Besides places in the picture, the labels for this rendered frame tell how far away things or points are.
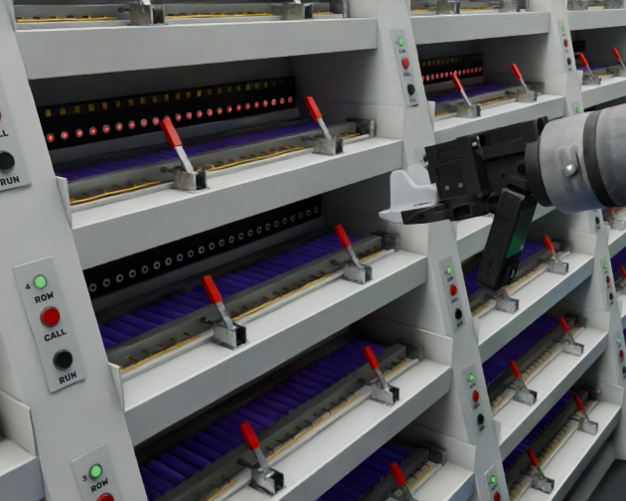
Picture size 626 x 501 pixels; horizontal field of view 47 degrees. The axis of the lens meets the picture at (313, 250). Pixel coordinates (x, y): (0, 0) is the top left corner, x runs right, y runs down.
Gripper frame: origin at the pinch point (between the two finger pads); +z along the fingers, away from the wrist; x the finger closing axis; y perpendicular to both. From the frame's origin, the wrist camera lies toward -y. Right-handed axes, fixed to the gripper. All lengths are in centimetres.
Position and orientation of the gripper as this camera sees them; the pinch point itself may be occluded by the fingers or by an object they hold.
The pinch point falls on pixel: (391, 219)
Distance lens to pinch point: 83.6
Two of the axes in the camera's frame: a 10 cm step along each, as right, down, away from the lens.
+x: -6.3, 2.6, -7.3
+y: -2.5, -9.6, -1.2
